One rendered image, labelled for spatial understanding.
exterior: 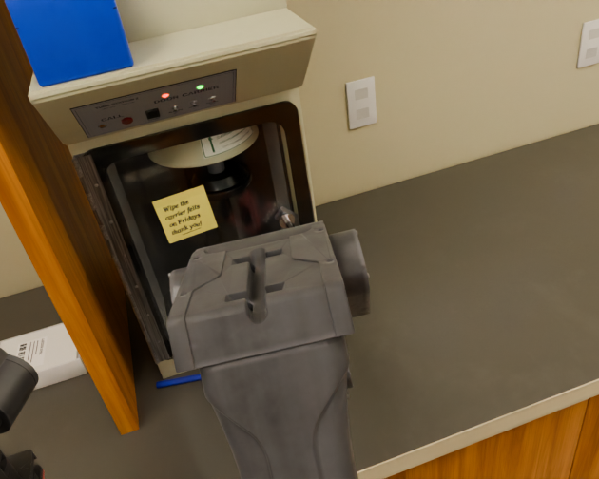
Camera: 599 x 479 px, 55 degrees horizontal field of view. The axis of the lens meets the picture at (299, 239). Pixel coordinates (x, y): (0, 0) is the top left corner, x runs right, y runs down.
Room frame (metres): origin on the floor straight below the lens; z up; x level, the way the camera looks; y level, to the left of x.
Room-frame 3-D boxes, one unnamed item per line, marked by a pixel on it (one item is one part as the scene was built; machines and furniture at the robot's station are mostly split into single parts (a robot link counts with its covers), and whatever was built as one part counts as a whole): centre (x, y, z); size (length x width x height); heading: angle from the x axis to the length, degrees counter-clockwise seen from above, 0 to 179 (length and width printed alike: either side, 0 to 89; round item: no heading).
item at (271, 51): (0.68, 0.11, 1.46); 0.32 x 0.11 x 0.10; 103
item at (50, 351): (0.79, 0.51, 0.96); 0.16 x 0.12 x 0.04; 102
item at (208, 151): (0.73, 0.12, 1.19); 0.30 x 0.01 x 0.40; 102
